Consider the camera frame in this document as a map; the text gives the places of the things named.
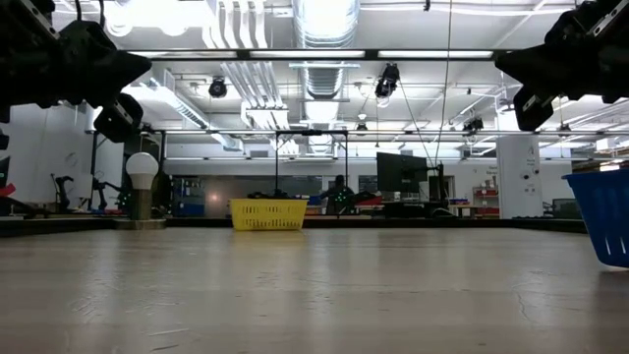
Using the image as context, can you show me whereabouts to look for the black background rig frame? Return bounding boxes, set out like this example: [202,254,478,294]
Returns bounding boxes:
[273,129,350,198]

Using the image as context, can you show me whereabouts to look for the blue cabinet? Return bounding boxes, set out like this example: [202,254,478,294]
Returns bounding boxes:
[171,176,206,217]

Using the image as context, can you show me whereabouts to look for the white bulb on brass stand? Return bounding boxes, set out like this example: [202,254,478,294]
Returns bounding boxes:
[115,151,167,231]

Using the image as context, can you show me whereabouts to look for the black hanging cable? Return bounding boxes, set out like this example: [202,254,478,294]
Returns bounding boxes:
[434,0,453,163]

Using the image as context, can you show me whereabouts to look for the yellow plastic basket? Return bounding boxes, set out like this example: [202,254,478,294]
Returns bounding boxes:
[229,198,310,232]

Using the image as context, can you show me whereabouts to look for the black ceiling spotlight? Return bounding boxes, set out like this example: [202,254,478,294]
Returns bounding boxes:
[207,77,229,99]

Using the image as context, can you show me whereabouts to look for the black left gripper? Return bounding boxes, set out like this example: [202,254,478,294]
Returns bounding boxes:
[0,20,152,144]

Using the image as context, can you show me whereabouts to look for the person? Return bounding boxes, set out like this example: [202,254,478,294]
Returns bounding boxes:
[321,174,356,215]

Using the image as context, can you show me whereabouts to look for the black overhead camera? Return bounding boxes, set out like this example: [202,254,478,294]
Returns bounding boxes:
[373,62,402,99]

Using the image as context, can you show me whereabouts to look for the black ceiling device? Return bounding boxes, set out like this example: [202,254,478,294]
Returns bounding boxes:
[461,116,486,137]

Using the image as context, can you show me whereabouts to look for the black overhead frame bar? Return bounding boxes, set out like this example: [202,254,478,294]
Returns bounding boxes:
[122,47,497,62]

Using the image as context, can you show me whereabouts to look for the blue plastic basket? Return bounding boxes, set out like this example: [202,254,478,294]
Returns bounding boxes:
[562,169,629,269]

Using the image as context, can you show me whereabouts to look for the black computer monitor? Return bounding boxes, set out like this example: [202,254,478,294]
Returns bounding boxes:
[375,151,429,194]

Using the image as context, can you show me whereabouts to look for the black table frame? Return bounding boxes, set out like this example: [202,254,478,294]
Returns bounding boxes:
[0,215,589,237]

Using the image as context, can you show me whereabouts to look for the shelf with red bins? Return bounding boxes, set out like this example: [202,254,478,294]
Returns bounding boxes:
[472,185,500,217]

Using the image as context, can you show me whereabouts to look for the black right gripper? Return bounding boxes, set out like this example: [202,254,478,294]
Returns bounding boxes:
[494,14,629,132]

